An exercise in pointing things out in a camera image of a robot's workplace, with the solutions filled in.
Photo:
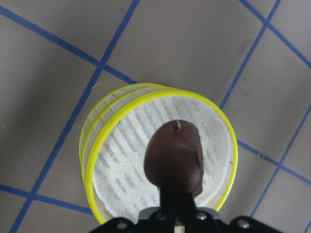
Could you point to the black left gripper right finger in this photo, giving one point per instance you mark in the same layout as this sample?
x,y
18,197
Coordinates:
x,y
198,219

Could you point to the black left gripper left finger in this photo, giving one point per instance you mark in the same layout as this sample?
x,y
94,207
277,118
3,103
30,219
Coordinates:
x,y
163,219

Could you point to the brown red bun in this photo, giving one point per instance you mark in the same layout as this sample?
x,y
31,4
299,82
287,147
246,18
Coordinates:
x,y
174,159

